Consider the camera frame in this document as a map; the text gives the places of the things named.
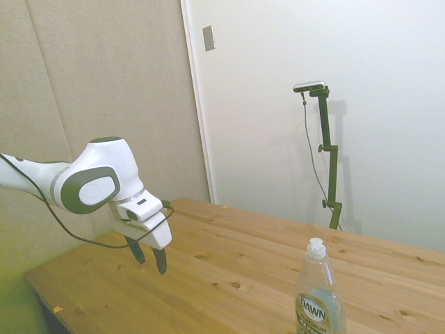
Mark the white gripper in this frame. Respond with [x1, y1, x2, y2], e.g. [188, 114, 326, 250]
[108, 202, 173, 276]

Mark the clear Dawn dish soap bottle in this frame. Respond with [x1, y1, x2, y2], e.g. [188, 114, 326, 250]
[294, 237, 347, 334]

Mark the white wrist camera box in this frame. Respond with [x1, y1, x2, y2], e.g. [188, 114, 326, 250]
[117, 190, 164, 222]

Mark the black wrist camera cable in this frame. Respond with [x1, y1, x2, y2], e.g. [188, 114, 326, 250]
[0, 153, 175, 250]

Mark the white door frame trim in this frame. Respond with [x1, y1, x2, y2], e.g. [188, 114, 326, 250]
[179, 0, 217, 205]

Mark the black camera stand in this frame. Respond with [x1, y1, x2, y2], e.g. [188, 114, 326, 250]
[309, 86, 343, 230]

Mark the grey wall switch plate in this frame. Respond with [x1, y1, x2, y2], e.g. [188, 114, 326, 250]
[202, 24, 217, 52]

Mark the grey exterior camera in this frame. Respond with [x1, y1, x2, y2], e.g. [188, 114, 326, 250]
[293, 80, 327, 93]

